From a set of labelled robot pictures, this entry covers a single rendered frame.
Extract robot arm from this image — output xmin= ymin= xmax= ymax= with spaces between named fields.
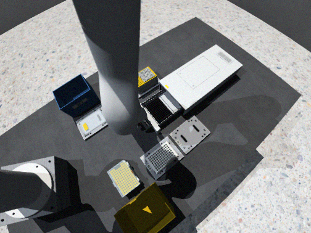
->
xmin=0 ymin=0 xmax=141 ymax=218

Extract olive-brown open bin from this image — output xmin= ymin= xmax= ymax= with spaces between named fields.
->
xmin=114 ymin=183 xmax=176 ymax=233

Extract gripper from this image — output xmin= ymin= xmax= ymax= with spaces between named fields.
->
xmin=138 ymin=105 xmax=147 ymax=126

